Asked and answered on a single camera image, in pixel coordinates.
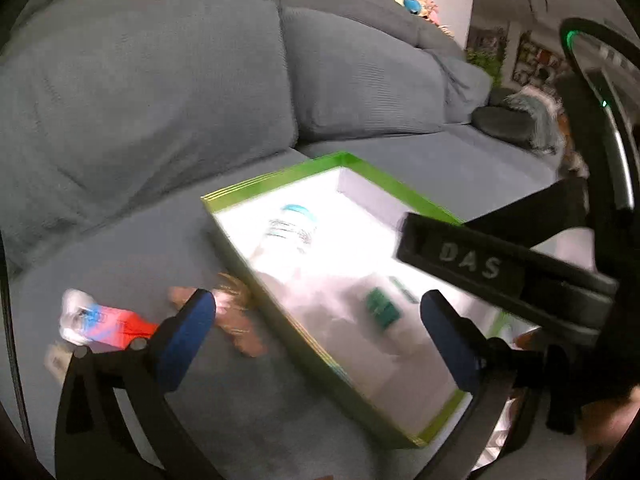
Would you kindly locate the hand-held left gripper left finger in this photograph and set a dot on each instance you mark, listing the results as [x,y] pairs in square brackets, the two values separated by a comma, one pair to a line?
[187,335]

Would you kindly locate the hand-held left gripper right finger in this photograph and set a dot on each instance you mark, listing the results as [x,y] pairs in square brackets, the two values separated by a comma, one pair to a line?
[450,345]

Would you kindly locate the gold flower hair clip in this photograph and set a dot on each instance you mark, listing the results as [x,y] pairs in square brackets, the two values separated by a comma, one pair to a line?
[237,325]

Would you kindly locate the small white bottle green label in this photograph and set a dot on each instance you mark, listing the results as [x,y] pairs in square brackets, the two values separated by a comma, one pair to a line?
[382,307]

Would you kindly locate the green cardboard box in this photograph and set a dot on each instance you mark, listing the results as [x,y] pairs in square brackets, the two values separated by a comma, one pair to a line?
[320,355]

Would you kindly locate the white bottle blue yellow label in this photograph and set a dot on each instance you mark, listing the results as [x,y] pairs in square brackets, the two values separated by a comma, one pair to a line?
[287,232]

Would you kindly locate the orange tube pink blue label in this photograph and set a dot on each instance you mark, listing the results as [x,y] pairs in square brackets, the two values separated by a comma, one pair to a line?
[130,327]

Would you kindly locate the grey sofa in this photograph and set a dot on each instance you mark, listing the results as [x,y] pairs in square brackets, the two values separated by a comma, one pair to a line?
[250,420]

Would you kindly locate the white plastic cap piece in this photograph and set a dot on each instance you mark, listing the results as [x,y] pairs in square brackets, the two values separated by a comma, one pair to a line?
[72,310]

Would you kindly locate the translucent beige hair claw clip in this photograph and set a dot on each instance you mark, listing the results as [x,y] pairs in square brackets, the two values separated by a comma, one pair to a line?
[57,360]

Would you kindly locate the dark round cushion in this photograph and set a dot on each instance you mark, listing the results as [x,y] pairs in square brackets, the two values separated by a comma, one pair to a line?
[500,120]

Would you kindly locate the fuzzy teal white throw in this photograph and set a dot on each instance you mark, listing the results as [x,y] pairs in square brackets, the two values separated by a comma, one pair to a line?
[542,115]

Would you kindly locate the grey sofa back cushion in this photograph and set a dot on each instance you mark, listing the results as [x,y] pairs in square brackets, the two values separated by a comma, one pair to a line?
[140,110]
[375,75]

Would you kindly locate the wall pictures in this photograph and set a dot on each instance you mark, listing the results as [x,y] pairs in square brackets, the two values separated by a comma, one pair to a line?
[535,60]

